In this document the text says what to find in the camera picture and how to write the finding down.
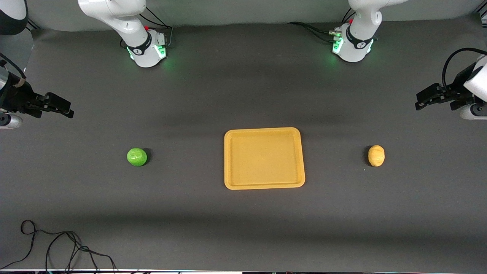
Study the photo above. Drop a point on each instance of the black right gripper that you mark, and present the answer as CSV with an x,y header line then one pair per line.
x,y
18,98

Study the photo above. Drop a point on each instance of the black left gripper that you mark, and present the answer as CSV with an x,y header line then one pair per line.
x,y
457,90

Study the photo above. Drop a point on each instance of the yellow potato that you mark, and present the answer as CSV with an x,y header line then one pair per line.
x,y
376,155

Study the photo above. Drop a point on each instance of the green apple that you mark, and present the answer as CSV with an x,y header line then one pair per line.
x,y
136,156

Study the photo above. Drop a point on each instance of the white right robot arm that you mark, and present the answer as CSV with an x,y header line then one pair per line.
x,y
146,53

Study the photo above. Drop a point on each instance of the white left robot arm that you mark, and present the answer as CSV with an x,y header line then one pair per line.
x,y
355,49

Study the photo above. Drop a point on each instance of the yellow plastic tray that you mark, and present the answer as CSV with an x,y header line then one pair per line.
x,y
264,158

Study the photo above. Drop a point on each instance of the dark grey table mat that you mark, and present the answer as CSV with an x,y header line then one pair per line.
x,y
243,95

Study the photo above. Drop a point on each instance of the black aluminium frame rail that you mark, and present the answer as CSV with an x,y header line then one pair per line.
x,y
481,15
33,25

